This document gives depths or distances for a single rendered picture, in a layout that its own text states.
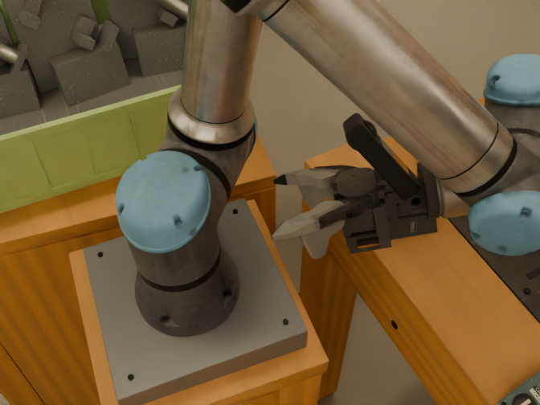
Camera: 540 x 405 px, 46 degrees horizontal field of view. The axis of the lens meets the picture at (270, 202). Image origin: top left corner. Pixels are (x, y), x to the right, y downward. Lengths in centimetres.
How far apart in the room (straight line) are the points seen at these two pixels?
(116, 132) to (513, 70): 70
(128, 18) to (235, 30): 66
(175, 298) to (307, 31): 46
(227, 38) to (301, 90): 186
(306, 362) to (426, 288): 20
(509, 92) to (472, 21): 236
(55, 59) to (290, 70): 149
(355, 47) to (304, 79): 210
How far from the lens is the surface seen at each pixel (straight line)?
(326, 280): 126
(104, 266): 102
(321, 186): 82
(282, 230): 73
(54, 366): 162
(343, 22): 53
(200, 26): 73
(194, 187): 78
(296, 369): 94
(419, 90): 56
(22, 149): 115
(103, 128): 116
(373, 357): 191
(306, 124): 244
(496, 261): 103
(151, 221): 76
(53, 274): 131
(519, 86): 70
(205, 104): 80
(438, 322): 95
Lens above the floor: 171
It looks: 52 degrees down
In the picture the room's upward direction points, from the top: straight up
